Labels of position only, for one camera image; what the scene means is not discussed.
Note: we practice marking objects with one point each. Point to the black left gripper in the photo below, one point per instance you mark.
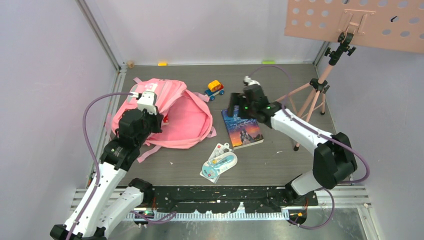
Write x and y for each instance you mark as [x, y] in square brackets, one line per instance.
[153, 113]

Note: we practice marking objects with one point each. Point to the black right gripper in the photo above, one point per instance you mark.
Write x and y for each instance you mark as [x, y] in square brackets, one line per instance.
[237, 99]

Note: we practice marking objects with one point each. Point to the blue orange Jane Eyre book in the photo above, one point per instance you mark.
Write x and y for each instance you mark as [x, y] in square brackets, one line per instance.
[242, 132]

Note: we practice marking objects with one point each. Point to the pink student backpack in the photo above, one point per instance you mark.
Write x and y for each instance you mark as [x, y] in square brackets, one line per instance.
[190, 119]

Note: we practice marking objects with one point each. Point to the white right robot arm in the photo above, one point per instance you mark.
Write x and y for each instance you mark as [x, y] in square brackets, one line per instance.
[333, 159]

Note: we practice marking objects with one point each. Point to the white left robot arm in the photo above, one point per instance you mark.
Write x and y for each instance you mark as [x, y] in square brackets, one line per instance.
[92, 219]

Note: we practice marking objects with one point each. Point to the white red stationery pack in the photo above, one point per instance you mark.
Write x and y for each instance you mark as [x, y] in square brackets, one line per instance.
[218, 150]

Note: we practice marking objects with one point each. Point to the blue correction tape pack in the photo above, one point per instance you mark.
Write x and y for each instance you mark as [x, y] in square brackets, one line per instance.
[214, 167]

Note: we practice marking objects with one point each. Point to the yellow blue toy truck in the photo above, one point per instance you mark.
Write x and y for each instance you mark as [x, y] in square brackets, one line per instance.
[214, 88]

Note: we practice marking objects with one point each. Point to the green tape marker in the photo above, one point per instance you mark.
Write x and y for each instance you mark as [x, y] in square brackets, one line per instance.
[268, 62]

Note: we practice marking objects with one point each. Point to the small wooden block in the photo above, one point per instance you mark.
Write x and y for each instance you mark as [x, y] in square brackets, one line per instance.
[130, 64]

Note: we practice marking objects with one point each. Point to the pink music stand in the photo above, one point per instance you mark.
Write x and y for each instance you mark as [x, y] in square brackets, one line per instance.
[385, 24]

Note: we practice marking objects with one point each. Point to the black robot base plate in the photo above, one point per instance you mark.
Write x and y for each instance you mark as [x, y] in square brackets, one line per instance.
[224, 199]

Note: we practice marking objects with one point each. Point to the aluminium frame rail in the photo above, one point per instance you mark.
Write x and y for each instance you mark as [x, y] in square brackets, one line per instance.
[345, 197]

